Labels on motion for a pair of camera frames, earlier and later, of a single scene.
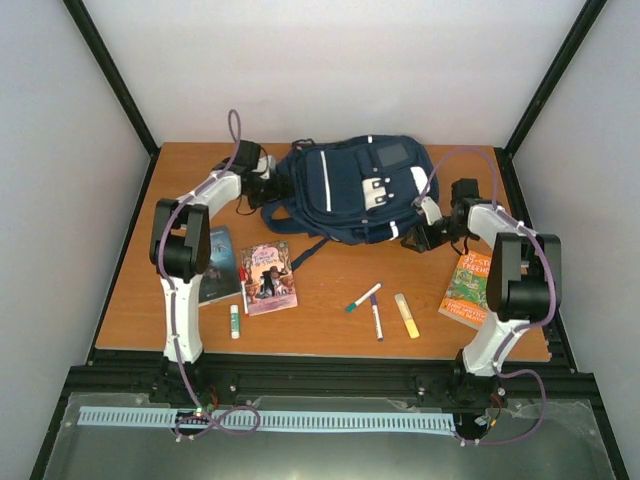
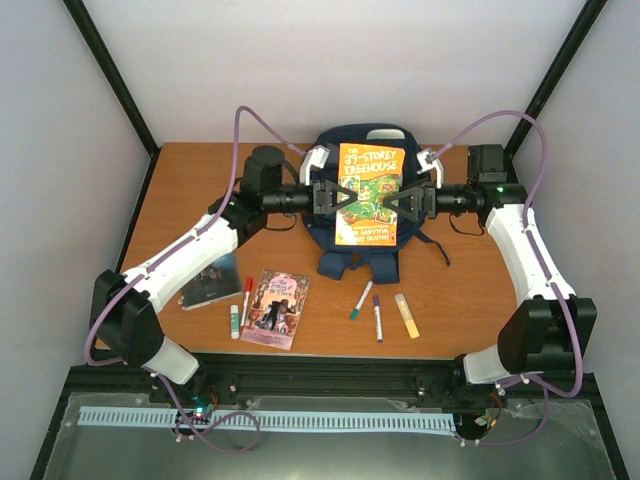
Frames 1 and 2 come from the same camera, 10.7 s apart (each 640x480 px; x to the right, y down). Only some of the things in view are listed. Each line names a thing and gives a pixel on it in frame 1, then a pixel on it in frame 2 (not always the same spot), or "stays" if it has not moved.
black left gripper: [288, 186] → [322, 197]
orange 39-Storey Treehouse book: [466, 292] → [374, 174]
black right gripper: [424, 239] → [426, 193]
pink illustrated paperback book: [270, 279] → [276, 309]
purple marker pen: [377, 323] stays
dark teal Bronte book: [220, 279] stays
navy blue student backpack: [358, 190] → [385, 261]
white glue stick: [235, 321] stays
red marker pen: [243, 279] → [248, 295]
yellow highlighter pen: [406, 315] stays
